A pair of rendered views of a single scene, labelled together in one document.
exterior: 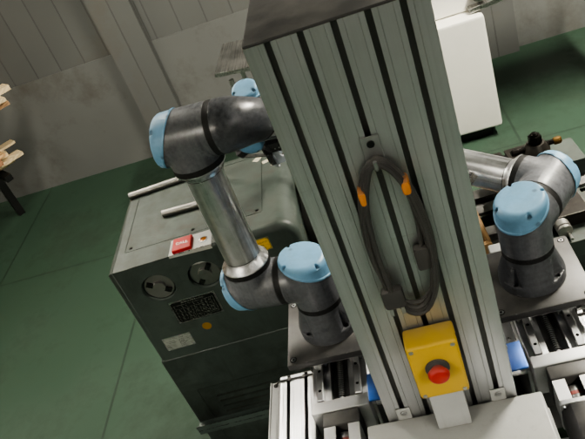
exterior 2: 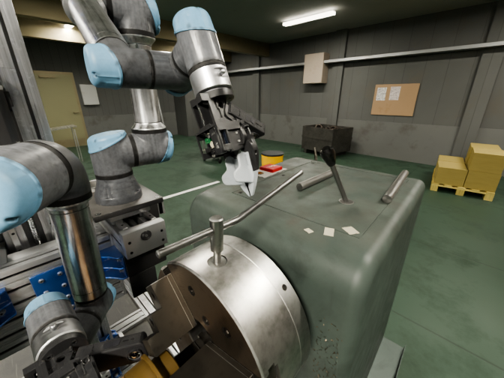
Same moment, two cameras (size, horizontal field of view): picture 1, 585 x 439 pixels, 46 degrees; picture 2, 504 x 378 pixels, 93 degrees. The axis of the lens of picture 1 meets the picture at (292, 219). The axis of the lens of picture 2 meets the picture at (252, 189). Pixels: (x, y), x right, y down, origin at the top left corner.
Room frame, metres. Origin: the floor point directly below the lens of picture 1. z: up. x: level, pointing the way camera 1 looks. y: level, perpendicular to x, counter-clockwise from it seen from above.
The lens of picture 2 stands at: (2.09, -0.42, 1.50)
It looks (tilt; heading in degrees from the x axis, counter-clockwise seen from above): 21 degrees down; 121
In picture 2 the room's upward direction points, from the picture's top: straight up
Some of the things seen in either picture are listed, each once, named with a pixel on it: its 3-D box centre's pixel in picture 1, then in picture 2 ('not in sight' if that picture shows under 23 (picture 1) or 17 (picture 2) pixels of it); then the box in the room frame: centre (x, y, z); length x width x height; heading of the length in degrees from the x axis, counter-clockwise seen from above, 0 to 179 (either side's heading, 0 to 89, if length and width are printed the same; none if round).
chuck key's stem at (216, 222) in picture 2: not in sight; (217, 247); (1.86, -0.16, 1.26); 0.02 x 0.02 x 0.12
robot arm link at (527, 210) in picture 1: (523, 218); not in sight; (1.16, -0.48, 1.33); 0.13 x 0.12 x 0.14; 128
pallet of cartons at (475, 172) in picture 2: not in sight; (463, 166); (3.19, 4.94, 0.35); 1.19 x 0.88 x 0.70; 79
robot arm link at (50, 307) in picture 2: not in sight; (52, 320); (1.55, -0.33, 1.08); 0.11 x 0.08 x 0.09; 169
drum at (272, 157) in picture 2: not in sight; (271, 169); (0.31, 3.18, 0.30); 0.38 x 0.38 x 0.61
